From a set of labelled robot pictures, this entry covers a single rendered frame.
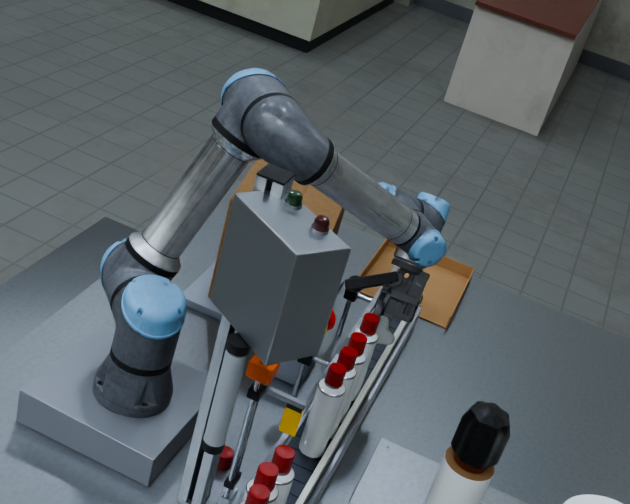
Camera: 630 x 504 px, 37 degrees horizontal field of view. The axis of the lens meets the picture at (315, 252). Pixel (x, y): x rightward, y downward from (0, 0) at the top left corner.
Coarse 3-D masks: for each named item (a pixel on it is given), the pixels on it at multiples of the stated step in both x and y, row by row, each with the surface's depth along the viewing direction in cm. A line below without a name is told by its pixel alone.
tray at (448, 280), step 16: (384, 256) 266; (368, 272) 256; (384, 272) 259; (432, 272) 265; (448, 272) 268; (464, 272) 267; (368, 288) 249; (432, 288) 258; (448, 288) 260; (464, 288) 255; (432, 304) 250; (448, 304) 252; (432, 320) 244; (448, 320) 241
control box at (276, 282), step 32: (256, 192) 138; (288, 192) 140; (256, 224) 132; (288, 224) 132; (224, 256) 140; (256, 256) 133; (288, 256) 127; (320, 256) 128; (224, 288) 141; (256, 288) 134; (288, 288) 128; (320, 288) 132; (256, 320) 135; (288, 320) 132; (320, 320) 136; (256, 352) 136; (288, 352) 136
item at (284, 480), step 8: (280, 448) 151; (288, 448) 151; (280, 456) 149; (288, 456) 150; (280, 464) 150; (288, 464) 150; (280, 472) 151; (288, 472) 151; (280, 480) 151; (288, 480) 151; (280, 488) 151; (288, 488) 152; (280, 496) 152
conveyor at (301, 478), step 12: (396, 324) 229; (384, 348) 219; (372, 360) 214; (300, 432) 187; (336, 432) 190; (300, 456) 181; (300, 468) 178; (312, 468) 179; (300, 480) 175; (300, 492) 173
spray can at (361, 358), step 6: (354, 336) 183; (360, 336) 184; (354, 342) 182; (360, 342) 182; (366, 342) 183; (354, 348) 183; (360, 348) 183; (360, 354) 184; (360, 360) 184; (354, 366) 184; (360, 366) 184; (360, 372) 186; (354, 384) 187; (354, 390) 188; (348, 402) 189; (348, 408) 191; (342, 420) 191
